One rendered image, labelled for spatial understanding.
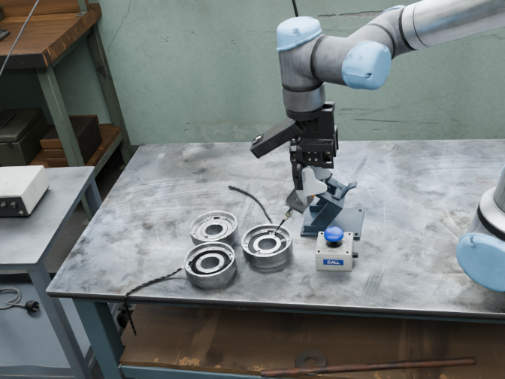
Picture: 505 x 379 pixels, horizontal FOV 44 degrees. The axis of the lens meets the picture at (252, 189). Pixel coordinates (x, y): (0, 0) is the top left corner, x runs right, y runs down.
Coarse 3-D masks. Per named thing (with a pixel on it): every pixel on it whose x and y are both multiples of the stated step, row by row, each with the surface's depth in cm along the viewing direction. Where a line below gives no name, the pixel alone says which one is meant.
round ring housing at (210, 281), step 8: (192, 248) 128; (200, 248) 129; (208, 248) 129; (216, 248) 129; (224, 248) 129; (208, 256) 127; (216, 256) 127; (232, 256) 126; (184, 264) 124; (200, 264) 126; (208, 264) 128; (216, 264) 128; (232, 264) 123; (192, 272) 124; (224, 272) 121; (232, 272) 124; (192, 280) 123; (200, 280) 122; (208, 280) 121; (216, 280) 122; (224, 280) 122; (208, 288) 123
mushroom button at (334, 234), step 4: (328, 228) 123; (332, 228) 122; (336, 228) 122; (324, 232) 122; (328, 232) 121; (332, 232) 121; (336, 232) 121; (340, 232) 121; (324, 236) 121; (328, 236) 121; (332, 236) 120; (336, 236) 120; (340, 236) 120; (328, 240) 121; (332, 240) 120; (336, 240) 120
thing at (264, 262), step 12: (252, 228) 131; (264, 228) 132; (276, 228) 131; (264, 240) 130; (276, 240) 129; (288, 240) 128; (264, 252) 126; (288, 252) 125; (252, 264) 127; (264, 264) 124; (276, 264) 125
